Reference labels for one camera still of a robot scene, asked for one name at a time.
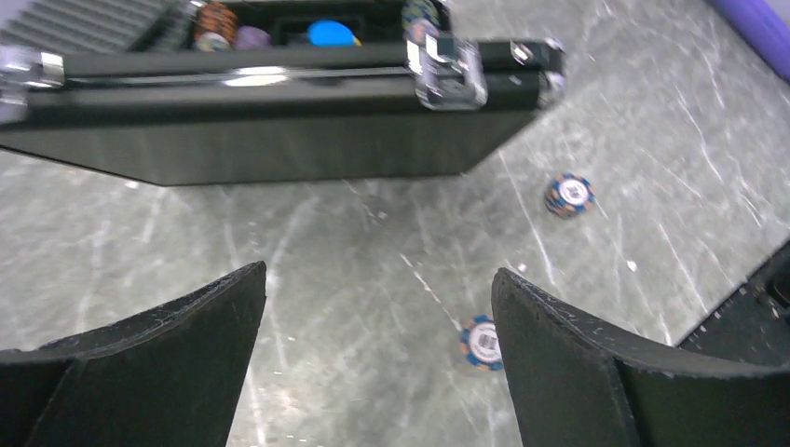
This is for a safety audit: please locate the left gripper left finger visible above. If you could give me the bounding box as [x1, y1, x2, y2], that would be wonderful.
[1, 262, 266, 447]

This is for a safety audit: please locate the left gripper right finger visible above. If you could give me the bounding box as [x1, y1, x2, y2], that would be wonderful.
[491, 268, 789, 446]

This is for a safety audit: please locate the short chip stack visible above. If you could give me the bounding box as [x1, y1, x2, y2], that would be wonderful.
[544, 172, 595, 219]

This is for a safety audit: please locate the aluminium poker case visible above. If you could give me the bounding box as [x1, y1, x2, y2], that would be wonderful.
[1, 1, 565, 186]

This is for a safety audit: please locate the blue round plastic disc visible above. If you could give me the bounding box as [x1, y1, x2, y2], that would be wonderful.
[306, 20, 356, 47]

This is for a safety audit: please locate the purple chip row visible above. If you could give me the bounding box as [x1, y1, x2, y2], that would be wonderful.
[234, 25, 271, 50]

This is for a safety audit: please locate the orange brown chip row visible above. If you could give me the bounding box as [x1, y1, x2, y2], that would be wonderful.
[193, 2, 239, 52]

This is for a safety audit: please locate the green blue chip row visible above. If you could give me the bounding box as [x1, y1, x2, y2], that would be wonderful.
[402, 0, 441, 45]

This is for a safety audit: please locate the purple toy microphone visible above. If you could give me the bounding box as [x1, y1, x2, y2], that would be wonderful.
[710, 0, 789, 83]

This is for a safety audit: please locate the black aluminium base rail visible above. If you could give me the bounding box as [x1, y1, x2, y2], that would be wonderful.
[679, 242, 789, 367]

